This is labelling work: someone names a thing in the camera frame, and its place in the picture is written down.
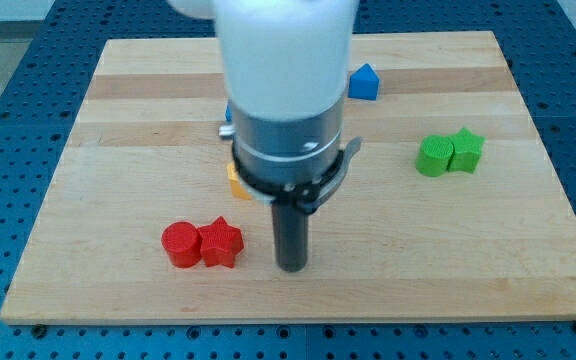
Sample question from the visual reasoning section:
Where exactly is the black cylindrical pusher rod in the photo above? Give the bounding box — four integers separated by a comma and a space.
271, 205, 308, 272

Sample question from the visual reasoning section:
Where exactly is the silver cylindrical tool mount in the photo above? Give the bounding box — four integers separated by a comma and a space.
228, 92, 362, 215

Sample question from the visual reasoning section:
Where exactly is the red star block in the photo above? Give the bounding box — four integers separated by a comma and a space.
198, 216, 244, 268

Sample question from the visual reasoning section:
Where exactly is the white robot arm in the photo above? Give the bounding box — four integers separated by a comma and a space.
169, 0, 362, 272

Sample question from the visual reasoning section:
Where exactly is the blue block behind arm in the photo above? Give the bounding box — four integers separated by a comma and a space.
224, 102, 232, 123

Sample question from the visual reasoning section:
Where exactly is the red circle block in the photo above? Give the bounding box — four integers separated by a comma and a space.
161, 221, 201, 268

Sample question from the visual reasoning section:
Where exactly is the green circle block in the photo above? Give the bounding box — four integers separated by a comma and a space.
415, 135, 454, 177

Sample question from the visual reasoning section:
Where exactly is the green star block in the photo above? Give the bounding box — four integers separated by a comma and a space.
448, 128, 485, 173

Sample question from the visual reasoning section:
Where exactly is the yellow block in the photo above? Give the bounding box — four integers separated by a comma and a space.
226, 162, 252, 200

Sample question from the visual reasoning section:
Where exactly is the blue triangle block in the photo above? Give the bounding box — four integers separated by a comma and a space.
348, 63, 380, 101

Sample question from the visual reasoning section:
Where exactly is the wooden board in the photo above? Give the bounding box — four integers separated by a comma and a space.
0, 31, 576, 325

